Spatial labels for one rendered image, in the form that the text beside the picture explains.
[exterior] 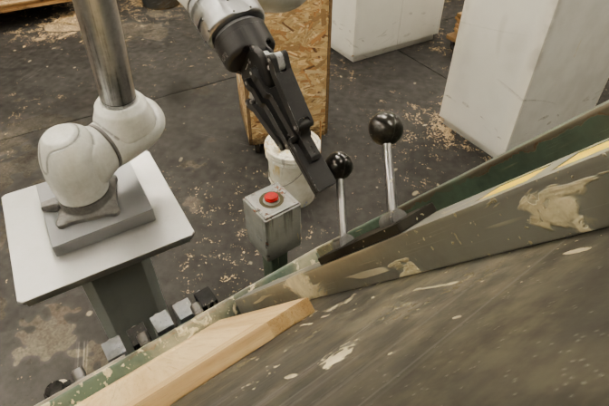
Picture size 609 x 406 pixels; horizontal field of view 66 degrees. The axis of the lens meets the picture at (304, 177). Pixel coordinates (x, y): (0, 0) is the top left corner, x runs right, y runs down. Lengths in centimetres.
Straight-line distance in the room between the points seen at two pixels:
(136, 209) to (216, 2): 101
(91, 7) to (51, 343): 151
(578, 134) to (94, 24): 109
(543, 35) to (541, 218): 242
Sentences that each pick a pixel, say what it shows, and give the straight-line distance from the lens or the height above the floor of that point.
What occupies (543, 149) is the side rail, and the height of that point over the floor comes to 148.
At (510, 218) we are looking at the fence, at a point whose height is 159.
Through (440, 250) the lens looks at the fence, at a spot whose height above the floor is 151.
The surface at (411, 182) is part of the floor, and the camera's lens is 283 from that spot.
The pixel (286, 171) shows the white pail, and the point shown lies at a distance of 240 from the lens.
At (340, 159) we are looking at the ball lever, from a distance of 60.
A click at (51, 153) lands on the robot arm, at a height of 105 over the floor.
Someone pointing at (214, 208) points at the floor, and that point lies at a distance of 264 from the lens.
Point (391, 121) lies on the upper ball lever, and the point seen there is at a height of 154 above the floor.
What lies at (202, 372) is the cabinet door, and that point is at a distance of 53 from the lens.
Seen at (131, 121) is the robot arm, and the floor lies 105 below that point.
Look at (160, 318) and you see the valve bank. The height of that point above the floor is 76.
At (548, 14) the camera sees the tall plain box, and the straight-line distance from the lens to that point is 270.
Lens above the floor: 181
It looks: 40 degrees down
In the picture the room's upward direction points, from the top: straight up
